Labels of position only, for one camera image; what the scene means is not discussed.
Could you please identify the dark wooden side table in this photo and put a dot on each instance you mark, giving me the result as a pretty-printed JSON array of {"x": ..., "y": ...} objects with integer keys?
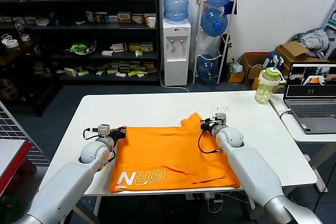
[{"x": 31, "y": 47}]

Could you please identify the yellow white medicine box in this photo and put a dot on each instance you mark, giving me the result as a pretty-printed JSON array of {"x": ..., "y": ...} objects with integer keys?
[{"x": 124, "y": 18}]

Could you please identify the dark white medicine box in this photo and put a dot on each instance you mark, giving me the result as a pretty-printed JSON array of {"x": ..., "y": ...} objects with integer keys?
[{"x": 89, "y": 16}]

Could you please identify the flat white medicine box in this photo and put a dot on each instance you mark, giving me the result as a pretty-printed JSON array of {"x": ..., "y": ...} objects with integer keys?
[{"x": 107, "y": 53}]

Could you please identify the black stand behind rack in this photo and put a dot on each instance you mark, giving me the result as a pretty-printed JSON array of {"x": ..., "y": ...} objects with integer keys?
[{"x": 229, "y": 43}]

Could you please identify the white metal jug rack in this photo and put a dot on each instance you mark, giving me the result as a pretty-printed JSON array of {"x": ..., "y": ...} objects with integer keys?
[{"x": 223, "y": 58}]

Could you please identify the lime green carton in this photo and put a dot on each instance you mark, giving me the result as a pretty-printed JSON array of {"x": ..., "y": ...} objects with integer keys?
[{"x": 83, "y": 73}]

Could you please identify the thin flat white box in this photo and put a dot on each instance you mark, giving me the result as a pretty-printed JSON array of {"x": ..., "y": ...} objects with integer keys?
[{"x": 80, "y": 22}]

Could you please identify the large open cardboard box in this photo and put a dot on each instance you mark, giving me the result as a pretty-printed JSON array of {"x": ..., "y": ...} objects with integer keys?
[{"x": 291, "y": 49}]

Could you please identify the white power strip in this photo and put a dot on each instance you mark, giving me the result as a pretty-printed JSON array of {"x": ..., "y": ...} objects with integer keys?
[{"x": 199, "y": 196}]

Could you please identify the green lidded drink bottle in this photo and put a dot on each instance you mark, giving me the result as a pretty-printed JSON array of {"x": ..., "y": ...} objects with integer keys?
[{"x": 266, "y": 87}]

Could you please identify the blue water jug with label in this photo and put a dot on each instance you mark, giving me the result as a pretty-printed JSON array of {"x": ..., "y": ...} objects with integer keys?
[{"x": 176, "y": 1}]

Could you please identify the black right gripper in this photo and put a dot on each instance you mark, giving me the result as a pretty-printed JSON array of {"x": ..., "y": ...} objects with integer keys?
[{"x": 212, "y": 127}]

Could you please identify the light green flat carton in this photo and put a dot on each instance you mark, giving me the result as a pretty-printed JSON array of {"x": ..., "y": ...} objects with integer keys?
[{"x": 133, "y": 74}]

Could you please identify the blue white medicine box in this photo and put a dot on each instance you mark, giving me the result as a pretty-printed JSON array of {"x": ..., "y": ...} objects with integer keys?
[{"x": 111, "y": 19}]

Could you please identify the white water dispenser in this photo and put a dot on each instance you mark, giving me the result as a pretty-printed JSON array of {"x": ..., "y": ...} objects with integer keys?
[{"x": 176, "y": 51}]

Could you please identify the bowl of green fruit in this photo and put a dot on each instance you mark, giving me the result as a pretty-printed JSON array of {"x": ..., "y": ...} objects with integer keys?
[{"x": 80, "y": 48}]

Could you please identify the small yellow carton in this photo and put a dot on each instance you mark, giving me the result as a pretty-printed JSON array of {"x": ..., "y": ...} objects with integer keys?
[{"x": 235, "y": 77}]

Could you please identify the orange picture medicine box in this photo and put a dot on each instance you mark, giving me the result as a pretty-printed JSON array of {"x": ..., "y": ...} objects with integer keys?
[{"x": 100, "y": 18}]

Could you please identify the pale plastic stool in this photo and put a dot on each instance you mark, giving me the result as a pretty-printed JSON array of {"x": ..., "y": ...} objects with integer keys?
[{"x": 331, "y": 22}]

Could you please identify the grey clothes pile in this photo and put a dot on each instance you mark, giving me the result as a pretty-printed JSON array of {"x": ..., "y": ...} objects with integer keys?
[{"x": 315, "y": 39}]

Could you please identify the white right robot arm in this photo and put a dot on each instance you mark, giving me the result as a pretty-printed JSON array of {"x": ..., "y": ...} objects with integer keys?
[{"x": 252, "y": 171}]

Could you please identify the white red medicine box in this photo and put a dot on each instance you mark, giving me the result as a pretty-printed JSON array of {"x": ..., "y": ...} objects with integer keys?
[{"x": 118, "y": 47}]

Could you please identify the white tape roll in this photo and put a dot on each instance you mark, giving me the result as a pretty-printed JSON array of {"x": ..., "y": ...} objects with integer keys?
[{"x": 11, "y": 44}]

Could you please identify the small green medicine box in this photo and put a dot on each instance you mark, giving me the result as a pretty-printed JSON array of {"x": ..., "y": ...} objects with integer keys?
[{"x": 139, "y": 53}]

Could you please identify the pale medicine box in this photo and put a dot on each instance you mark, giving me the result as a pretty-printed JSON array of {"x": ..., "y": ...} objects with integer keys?
[{"x": 150, "y": 15}]

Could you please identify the black shelving unit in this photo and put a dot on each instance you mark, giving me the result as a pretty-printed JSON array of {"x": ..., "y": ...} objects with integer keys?
[{"x": 78, "y": 32}]

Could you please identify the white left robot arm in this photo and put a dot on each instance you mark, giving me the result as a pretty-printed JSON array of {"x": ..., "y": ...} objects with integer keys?
[{"x": 65, "y": 182}]

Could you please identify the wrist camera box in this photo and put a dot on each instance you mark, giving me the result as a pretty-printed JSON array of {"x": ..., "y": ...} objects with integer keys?
[
  {"x": 221, "y": 118},
  {"x": 104, "y": 129}
]

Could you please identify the orange t-shirt with white print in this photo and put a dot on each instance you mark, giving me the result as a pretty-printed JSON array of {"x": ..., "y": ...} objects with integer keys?
[{"x": 162, "y": 155}]

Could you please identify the dark blue bottle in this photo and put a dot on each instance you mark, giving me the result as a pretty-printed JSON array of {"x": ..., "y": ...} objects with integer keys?
[{"x": 53, "y": 19}]

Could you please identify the green yellow medicine box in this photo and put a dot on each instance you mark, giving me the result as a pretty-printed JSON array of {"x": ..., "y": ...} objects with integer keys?
[{"x": 135, "y": 47}]

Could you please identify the white red flat carton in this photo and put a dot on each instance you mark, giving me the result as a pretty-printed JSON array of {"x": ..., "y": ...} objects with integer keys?
[{"x": 120, "y": 74}]

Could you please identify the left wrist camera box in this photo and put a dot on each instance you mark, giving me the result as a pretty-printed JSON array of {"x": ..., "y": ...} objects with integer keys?
[{"x": 104, "y": 129}]

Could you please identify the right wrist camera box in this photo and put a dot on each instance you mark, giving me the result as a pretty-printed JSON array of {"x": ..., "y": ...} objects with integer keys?
[{"x": 221, "y": 118}]

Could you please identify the white tissue box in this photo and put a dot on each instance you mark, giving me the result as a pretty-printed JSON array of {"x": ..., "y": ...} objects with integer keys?
[{"x": 42, "y": 22}]

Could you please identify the grey laptop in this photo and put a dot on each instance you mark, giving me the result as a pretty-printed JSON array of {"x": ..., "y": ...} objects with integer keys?
[{"x": 312, "y": 111}]

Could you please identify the brown cardboard box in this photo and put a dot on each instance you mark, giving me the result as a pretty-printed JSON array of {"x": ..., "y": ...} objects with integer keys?
[{"x": 249, "y": 69}]

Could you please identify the white orange medicine box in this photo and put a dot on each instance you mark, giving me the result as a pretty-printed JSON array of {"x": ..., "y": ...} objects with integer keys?
[{"x": 137, "y": 19}]

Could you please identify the white paper cup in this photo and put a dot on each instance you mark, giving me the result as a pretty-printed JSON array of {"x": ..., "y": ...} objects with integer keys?
[{"x": 151, "y": 22}]

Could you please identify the grey plastic bag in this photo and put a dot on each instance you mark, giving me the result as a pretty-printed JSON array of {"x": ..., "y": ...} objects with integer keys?
[{"x": 235, "y": 67}]

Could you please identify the red edged white platform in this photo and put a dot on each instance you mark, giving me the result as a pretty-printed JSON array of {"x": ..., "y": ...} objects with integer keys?
[{"x": 10, "y": 155}]

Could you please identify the blue white bag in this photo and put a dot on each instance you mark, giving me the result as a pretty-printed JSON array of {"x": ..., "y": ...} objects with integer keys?
[{"x": 270, "y": 61}]

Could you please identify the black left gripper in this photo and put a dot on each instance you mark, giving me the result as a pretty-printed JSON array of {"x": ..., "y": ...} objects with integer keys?
[{"x": 118, "y": 134}]

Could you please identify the white angled carton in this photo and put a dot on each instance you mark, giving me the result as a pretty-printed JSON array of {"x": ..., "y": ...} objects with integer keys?
[{"x": 71, "y": 72}]

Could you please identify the pale green box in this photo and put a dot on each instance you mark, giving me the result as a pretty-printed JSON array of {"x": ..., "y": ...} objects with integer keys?
[{"x": 30, "y": 20}]

